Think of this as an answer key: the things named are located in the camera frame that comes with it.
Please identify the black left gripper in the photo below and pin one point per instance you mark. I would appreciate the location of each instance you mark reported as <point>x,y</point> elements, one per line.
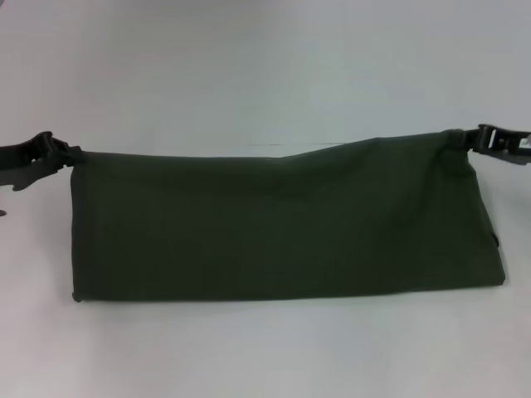
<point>29,159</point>

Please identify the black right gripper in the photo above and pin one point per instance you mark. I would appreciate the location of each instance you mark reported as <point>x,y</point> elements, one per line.
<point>506,143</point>

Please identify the dark green shirt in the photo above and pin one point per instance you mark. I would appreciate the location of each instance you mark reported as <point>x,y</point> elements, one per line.
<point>282,219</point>

